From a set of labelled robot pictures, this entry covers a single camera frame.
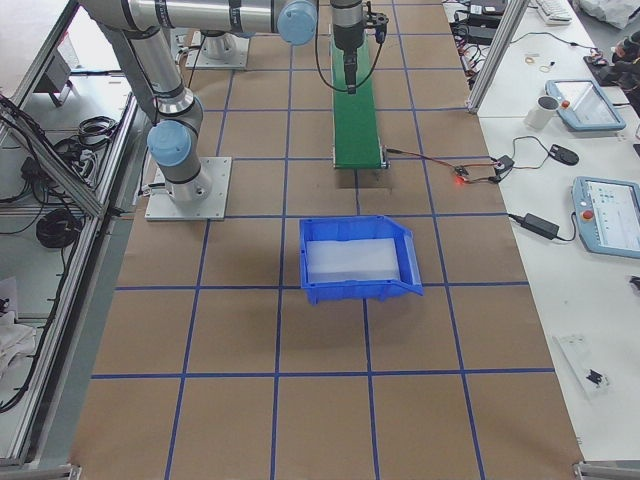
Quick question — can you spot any clear plastic parts bag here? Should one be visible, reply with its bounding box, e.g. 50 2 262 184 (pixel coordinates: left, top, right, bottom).
552 333 616 401

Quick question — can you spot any lower teach pendant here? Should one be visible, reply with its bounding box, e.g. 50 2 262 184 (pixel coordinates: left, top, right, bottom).
571 176 639 259

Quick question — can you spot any aluminium frame post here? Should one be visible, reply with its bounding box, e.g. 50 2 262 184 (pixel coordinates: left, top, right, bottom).
467 0 529 114

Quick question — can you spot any teach pendant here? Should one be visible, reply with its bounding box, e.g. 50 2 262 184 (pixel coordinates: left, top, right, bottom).
571 176 639 259
545 79 626 132

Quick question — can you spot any white paper cup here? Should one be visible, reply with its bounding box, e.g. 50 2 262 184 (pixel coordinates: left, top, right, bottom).
524 95 559 130

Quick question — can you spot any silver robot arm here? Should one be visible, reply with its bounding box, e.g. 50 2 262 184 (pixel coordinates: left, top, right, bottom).
82 1 319 202

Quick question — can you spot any coiled black cable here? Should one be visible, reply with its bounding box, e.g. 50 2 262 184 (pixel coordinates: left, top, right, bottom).
35 207 82 249

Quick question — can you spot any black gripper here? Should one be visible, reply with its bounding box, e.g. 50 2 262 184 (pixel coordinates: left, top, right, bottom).
333 23 361 95

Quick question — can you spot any black power adapter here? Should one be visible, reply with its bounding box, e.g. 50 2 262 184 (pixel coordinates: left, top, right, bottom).
520 213 559 240

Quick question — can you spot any black computer mouse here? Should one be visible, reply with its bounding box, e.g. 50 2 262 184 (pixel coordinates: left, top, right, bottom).
549 144 579 166

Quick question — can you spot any upper teach pendant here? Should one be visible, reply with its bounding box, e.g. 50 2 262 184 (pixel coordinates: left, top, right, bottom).
545 79 626 132

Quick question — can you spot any green conveyor belt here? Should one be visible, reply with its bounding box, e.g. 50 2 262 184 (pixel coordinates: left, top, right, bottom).
331 40 388 170

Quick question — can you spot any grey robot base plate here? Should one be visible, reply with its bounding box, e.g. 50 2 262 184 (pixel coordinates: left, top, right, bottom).
145 157 232 221

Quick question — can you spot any white keyboard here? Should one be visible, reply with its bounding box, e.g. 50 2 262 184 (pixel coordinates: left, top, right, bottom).
531 0 573 26

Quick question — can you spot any red lit sensor board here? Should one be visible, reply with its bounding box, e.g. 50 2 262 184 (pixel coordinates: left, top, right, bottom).
453 166 471 185

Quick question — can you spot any blue plastic bin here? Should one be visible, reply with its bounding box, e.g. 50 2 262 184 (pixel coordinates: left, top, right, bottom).
299 215 424 305

